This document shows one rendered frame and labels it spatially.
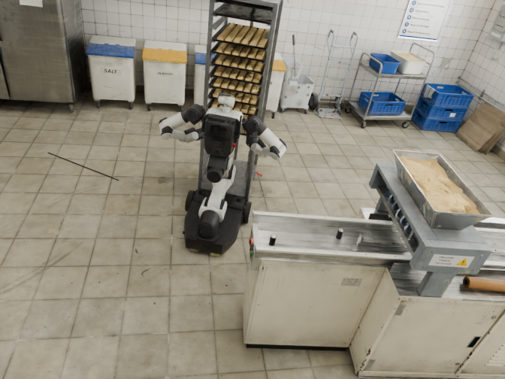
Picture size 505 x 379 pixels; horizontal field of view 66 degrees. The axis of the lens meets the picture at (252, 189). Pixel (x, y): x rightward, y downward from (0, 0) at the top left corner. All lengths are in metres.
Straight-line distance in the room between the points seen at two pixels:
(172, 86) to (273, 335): 3.61
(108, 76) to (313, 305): 3.92
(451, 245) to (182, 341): 1.70
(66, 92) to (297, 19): 3.16
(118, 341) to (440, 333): 1.92
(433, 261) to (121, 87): 4.30
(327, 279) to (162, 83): 3.71
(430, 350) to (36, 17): 4.67
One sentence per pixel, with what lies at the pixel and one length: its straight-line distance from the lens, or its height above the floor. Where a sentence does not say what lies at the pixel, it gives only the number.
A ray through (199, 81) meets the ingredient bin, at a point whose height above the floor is 0.46.
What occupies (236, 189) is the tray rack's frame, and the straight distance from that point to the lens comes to 3.70.
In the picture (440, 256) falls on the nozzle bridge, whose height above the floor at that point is 1.13.
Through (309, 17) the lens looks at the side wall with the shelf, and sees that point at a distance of 5.91.
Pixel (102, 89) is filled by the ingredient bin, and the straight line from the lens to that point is 5.37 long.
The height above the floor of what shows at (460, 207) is 1.30.
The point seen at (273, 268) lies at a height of 0.78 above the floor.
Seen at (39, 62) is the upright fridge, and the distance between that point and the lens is 5.14.
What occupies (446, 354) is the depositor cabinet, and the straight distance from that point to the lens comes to 2.74.
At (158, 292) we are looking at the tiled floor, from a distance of 2.95.
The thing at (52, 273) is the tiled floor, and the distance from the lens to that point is 3.20.
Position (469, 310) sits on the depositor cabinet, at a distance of 2.43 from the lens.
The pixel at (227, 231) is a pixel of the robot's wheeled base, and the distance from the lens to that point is 3.17.
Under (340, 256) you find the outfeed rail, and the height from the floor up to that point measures 0.89.
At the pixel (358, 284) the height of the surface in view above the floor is 0.69.
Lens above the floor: 2.28
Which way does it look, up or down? 35 degrees down
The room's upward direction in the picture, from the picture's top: 9 degrees clockwise
